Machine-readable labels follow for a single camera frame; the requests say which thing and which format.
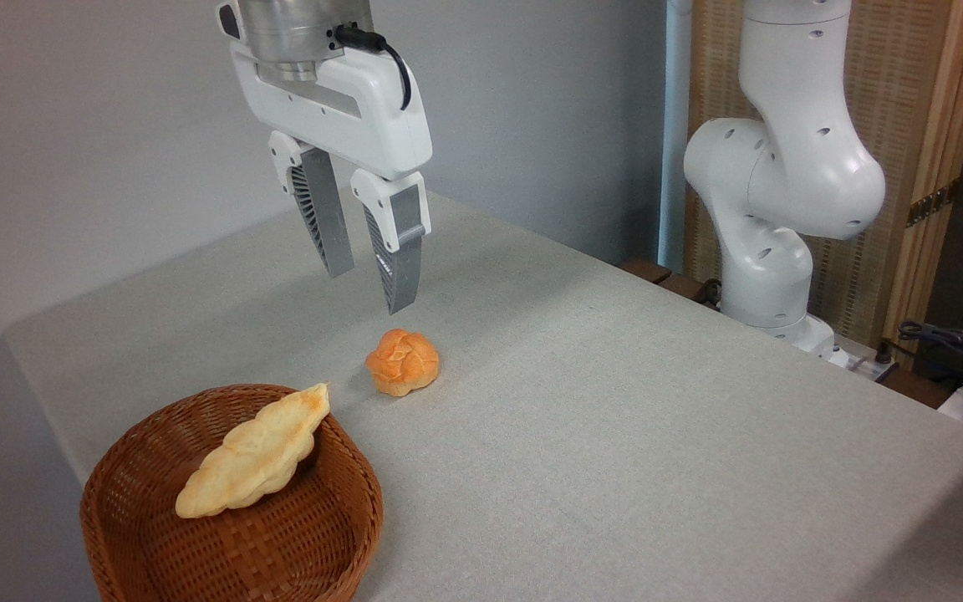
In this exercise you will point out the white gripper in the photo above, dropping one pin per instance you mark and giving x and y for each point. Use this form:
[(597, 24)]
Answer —
[(373, 117)]

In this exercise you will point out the long pale bread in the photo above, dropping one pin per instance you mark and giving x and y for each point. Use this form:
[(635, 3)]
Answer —
[(252, 456)]

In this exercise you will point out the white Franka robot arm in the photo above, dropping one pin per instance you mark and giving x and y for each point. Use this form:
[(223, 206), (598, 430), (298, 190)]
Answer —
[(787, 167)]

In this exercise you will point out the round orange bread roll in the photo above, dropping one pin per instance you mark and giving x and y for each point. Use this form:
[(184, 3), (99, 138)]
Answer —
[(402, 362)]

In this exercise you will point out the silver wrist flange cylinder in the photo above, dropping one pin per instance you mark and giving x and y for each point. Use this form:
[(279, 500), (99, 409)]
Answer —
[(289, 33)]

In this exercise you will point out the brown wooden block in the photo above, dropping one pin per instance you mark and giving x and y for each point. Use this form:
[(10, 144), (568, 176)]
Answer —
[(684, 287), (644, 270)]

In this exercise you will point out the brown wicker basket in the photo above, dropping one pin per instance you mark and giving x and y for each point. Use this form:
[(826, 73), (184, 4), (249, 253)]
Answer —
[(281, 543)]

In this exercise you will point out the grey tablecloth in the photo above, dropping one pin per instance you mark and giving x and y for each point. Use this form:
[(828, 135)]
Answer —
[(615, 435)]

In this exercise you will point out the white vertical pipe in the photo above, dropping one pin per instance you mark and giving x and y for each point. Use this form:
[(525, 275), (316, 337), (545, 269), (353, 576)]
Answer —
[(674, 125)]

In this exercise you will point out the white power strip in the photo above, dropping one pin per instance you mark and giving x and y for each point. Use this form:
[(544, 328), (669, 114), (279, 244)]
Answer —
[(862, 364)]

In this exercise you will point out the metal screen hinge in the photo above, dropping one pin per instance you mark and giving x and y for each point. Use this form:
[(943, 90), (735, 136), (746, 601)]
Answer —
[(931, 203)]

